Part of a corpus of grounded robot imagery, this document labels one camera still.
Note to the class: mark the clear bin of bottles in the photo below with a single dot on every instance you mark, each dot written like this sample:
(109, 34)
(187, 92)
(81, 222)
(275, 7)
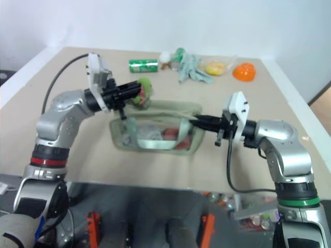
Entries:
(258, 214)

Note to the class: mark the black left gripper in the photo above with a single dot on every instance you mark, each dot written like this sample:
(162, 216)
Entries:
(112, 96)

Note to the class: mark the orange metal bracket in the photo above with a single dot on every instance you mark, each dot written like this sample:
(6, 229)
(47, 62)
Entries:
(208, 230)
(93, 227)

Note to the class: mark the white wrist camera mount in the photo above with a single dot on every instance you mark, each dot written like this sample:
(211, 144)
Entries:
(240, 103)
(94, 67)

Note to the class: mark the yellow fruit in plastic bag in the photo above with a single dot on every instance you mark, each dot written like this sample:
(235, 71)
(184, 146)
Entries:
(214, 67)

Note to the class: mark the teal crumpled cloth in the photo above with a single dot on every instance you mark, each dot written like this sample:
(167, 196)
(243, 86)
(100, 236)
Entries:
(192, 68)

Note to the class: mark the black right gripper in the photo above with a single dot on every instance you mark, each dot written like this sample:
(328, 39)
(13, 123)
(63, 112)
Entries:
(228, 126)

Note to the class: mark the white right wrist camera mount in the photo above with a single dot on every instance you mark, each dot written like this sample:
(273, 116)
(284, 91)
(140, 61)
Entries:
(240, 103)

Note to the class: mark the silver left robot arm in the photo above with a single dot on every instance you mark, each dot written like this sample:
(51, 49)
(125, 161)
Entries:
(64, 121)

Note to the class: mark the red item inside pouch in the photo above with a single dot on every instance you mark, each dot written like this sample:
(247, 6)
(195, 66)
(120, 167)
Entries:
(170, 133)

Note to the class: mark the orange plastic bowl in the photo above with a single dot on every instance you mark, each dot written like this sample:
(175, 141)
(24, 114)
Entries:
(245, 72)

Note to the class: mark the green zip pouch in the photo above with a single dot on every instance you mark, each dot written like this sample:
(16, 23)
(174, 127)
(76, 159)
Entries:
(168, 107)

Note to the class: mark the green soda can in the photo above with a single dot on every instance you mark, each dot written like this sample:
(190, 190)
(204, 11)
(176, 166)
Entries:
(143, 65)

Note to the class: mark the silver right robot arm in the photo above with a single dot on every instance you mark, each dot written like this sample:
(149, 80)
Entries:
(284, 152)

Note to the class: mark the green plastic bottle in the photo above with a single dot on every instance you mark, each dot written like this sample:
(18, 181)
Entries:
(179, 53)

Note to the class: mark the white round ball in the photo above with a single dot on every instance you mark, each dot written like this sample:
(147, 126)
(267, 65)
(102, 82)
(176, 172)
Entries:
(165, 56)

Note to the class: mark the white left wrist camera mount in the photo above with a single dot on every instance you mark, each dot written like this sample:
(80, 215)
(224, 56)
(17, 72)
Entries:
(94, 67)

